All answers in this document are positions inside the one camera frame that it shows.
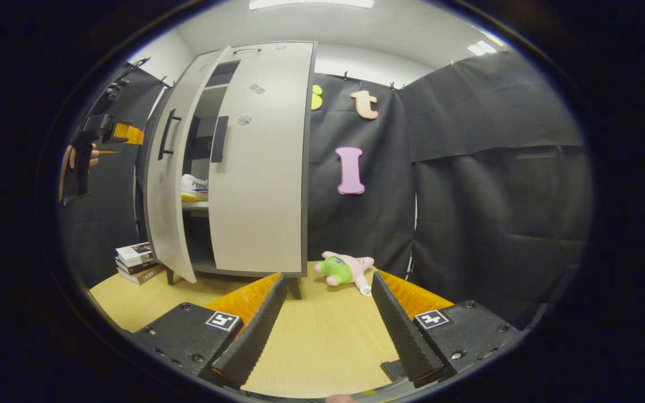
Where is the grey cabinet door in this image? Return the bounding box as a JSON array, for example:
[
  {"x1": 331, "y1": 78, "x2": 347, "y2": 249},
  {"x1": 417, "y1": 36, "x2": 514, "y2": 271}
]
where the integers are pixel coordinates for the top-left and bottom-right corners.
[
  {"x1": 208, "y1": 55, "x2": 309, "y2": 275},
  {"x1": 144, "y1": 46, "x2": 232, "y2": 284}
]

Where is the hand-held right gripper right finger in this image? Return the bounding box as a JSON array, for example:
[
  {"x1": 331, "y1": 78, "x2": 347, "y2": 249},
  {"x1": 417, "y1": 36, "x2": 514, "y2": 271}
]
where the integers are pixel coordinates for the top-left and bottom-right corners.
[{"x1": 371, "y1": 271, "x2": 519, "y2": 388}]

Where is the grey shoe cabinet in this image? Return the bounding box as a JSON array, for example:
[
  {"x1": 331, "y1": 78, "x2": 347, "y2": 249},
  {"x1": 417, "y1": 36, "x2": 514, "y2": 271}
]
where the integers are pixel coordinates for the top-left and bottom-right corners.
[{"x1": 143, "y1": 41, "x2": 319, "y2": 301}]

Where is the stack of books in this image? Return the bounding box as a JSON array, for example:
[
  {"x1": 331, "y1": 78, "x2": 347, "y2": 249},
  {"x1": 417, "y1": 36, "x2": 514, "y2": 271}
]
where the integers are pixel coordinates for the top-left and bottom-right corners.
[{"x1": 114, "y1": 242, "x2": 167, "y2": 285}]

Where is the black door handle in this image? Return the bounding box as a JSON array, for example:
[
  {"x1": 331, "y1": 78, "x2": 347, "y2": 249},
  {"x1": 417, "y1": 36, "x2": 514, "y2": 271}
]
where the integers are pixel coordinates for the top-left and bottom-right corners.
[{"x1": 158, "y1": 109, "x2": 183, "y2": 161}]

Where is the ceiling light panel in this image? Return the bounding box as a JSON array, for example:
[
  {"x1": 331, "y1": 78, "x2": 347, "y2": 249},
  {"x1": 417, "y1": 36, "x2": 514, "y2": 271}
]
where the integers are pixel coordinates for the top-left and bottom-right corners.
[
  {"x1": 249, "y1": 0, "x2": 375, "y2": 10},
  {"x1": 466, "y1": 39, "x2": 499, "y2": 57}
]

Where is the green pink plush toy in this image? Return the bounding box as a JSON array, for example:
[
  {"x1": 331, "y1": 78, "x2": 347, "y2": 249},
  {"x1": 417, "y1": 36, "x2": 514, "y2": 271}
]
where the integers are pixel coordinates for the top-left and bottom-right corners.
[{"x1": 315, "y1": 251, "x2": 375, "y2": 296}]

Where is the white canvas shoe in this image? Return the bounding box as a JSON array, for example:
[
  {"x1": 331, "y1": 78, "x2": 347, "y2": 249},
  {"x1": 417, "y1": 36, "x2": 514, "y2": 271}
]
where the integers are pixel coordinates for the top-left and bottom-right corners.
[{"x1": 180, "y1": 174, "x2": 209, "y2": 203}]

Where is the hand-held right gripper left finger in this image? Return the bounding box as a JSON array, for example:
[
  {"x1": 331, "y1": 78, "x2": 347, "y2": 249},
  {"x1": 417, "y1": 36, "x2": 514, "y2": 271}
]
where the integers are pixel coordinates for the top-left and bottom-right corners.
[{"x1": 132, "y1": 273, "x2": 288, "y2": 391}]

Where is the black backdrop cloth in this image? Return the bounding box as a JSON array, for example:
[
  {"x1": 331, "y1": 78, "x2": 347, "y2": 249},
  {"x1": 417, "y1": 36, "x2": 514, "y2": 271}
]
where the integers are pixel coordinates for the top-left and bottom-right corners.
[
  {"x1": 59, "y1": 59, "x2": 169, "y2": 289},
  {"x1": 307, "y1": 49, "x2": 595, "y2": 331}
]

